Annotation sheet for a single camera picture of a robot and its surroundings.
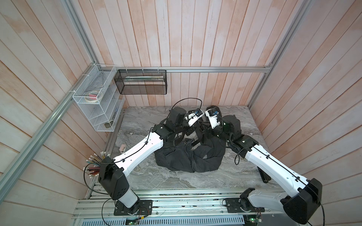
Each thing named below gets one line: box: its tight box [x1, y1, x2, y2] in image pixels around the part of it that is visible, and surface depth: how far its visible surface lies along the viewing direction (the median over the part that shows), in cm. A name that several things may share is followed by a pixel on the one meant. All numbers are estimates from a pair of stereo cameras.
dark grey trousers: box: [154, 105, 227, 173], surface depth 84 cm
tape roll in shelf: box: [84, 89, 104, 103], surface depth 75 cm
